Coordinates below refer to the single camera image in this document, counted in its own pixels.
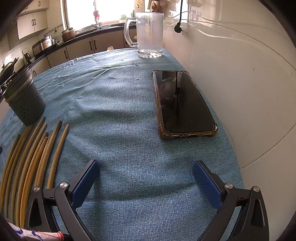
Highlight black smartphone in brown case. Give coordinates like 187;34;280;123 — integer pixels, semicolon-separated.
151;70;218;139

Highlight bunch of bamboo chopsticks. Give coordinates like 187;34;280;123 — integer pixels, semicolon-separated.
0;116;70;229

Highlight black wok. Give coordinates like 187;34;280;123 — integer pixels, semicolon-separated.
0;58;19;79

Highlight kitchen window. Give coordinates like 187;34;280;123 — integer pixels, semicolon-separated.
60;0;137;29

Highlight black kitchen countertop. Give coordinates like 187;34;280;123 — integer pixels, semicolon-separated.
0;23;139;102

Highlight black power plug cable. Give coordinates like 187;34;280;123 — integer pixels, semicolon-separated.
174;0;185;33

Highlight beige upper kitchen cabinets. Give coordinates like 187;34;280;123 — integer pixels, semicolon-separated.
7;0;50;47

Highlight brown clay pot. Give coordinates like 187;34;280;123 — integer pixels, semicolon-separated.
61;27;77;42

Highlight blue tablecloth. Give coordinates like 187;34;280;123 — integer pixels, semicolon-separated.
0;47;244;241

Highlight beige lower kitchen cabinets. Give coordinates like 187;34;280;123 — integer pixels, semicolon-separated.
30;29;137;75

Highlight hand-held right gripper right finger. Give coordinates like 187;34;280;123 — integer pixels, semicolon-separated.
192;160;270;241

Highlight stainless steel kitchen appliance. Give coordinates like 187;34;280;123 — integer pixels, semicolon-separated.
32;35;57;56

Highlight kitchen faucet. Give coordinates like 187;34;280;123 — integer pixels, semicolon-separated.
93;10;101;29

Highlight patterned white cloth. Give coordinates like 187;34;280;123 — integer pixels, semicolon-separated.
5;219;64;241

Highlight gas stove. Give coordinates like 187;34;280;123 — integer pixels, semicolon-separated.
0;72;16;93

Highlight dark green perforated chopstick holder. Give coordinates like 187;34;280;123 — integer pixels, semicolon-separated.
2;70;46;127

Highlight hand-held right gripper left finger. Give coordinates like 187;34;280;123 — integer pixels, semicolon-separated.
24;159;100;241

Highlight clear glass mug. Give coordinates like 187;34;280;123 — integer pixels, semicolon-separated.
124;12;164;59

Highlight beige kitchen cabinets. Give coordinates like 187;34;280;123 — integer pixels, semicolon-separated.
7;0;50;47
30;29;137;75

